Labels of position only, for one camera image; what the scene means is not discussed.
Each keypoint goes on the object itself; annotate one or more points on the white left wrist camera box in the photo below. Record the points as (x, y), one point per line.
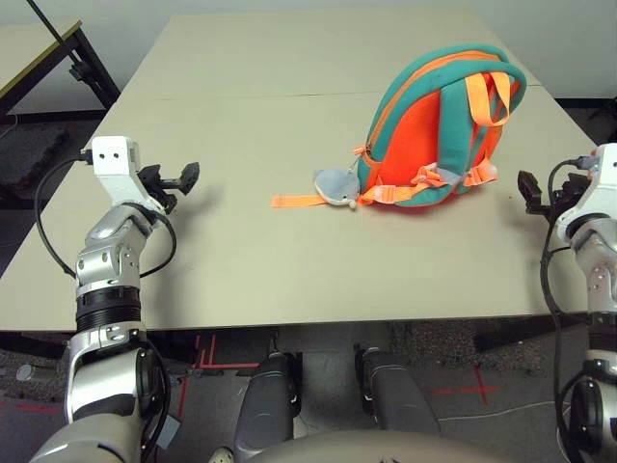
(113, 156)

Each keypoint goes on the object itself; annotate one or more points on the orange and teal backpack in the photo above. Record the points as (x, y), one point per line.
(414, 135)

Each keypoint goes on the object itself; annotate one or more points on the grey robot left leg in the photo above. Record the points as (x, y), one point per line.
(265, 405)

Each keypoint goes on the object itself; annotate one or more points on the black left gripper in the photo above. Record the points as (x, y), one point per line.
(156, 185)

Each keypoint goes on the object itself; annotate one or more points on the silver cylinder on floor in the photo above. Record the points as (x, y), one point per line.
(31, 373)

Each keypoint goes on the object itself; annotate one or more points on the grey robot right leg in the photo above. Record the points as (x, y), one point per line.
(395, 395)

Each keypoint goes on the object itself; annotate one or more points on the grey robot leg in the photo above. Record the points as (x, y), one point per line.
(265, 405)
(395, 395)

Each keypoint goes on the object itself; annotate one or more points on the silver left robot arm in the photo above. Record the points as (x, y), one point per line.
(111, 270)

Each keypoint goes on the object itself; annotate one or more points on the black framed side table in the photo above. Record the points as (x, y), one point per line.
(29, 53)

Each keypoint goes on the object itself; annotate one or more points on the black clamp pole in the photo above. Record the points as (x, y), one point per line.
(53, 34)

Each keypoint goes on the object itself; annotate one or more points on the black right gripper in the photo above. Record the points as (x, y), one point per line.
(561, 193)

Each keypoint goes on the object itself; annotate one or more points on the black foam floor mat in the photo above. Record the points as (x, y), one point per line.
(29, 154)

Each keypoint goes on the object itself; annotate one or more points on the beige robot torso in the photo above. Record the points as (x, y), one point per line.
(385, 448)

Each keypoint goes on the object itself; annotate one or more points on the small grey connector box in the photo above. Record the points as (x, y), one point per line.
(169, 430)

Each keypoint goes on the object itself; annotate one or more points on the white perforated shoe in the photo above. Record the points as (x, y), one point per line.
(224, 455)

